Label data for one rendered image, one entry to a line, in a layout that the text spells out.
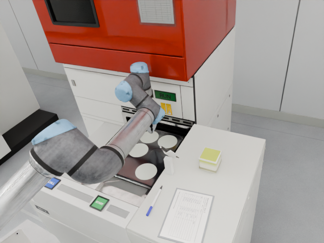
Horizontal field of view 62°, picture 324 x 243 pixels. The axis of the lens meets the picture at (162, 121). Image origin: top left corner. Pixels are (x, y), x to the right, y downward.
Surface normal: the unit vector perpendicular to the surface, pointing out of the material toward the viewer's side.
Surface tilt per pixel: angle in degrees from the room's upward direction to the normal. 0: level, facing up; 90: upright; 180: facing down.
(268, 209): 0
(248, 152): 0
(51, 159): 60
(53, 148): 54
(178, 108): 90
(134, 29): 90
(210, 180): 0
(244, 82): 90
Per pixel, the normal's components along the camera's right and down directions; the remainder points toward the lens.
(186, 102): -0.46, 0.58
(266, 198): -0.11, -0.79
